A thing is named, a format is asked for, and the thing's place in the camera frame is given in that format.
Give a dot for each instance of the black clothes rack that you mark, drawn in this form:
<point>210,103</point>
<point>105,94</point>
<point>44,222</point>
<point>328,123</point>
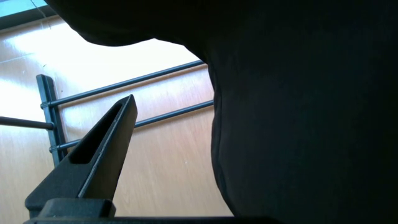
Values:
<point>51,124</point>

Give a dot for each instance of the black garment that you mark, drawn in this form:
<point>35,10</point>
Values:
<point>295,124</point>

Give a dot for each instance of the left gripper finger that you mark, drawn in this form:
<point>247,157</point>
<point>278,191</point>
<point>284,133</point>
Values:
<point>93,174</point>

